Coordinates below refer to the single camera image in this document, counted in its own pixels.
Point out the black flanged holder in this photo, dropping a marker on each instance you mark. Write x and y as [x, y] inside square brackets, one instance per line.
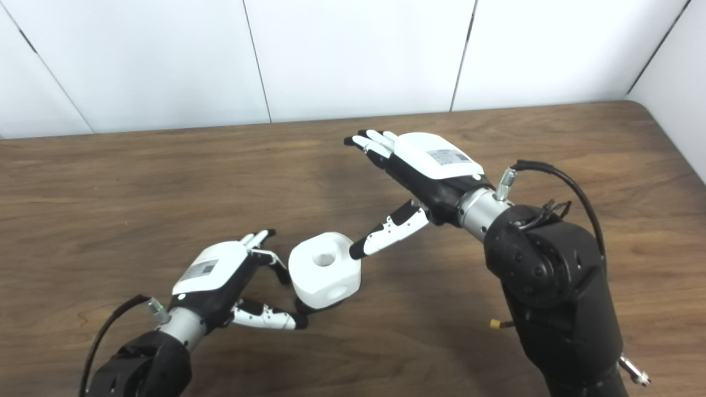
[309, 307]

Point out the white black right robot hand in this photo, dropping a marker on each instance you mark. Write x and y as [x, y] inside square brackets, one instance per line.
[436, 162]

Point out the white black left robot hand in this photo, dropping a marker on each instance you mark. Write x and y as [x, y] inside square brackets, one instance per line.
[212, 273]

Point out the small yellow connector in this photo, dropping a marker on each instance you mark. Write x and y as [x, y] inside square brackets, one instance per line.
[496, 324]

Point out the round white piece with holes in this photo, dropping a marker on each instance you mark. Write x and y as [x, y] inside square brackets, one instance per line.
[325, 281]

